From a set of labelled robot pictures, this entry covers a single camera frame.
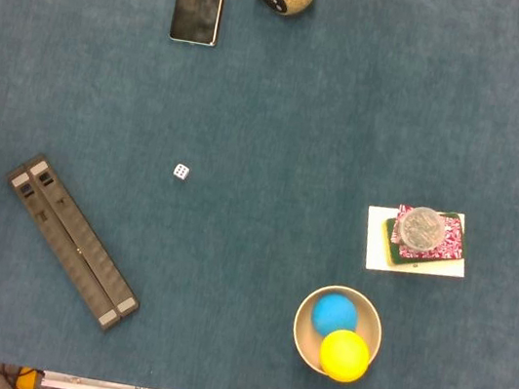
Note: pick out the small white die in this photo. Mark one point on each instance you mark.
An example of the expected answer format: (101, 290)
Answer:
(181, 171)

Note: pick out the yellow object under table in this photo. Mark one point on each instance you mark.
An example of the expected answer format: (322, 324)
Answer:
(26, 380)

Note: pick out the beige round bowl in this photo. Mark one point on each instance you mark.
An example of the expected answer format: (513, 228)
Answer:
(306, 335)

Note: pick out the yellow ball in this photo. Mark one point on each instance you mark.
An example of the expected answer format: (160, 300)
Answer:
(344, 356)

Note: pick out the white square card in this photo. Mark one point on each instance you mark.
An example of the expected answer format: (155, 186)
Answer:
(374, 252)

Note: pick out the blue ball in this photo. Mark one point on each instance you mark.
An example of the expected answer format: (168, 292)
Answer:
(334, 314)

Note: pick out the red white patterned packet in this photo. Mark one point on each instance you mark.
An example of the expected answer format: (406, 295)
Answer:
(451, 244)

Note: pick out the green sponge pad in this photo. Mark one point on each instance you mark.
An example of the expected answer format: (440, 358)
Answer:
(396, 253)

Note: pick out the clear round lid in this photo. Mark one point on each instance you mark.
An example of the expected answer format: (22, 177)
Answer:
(421, 227)

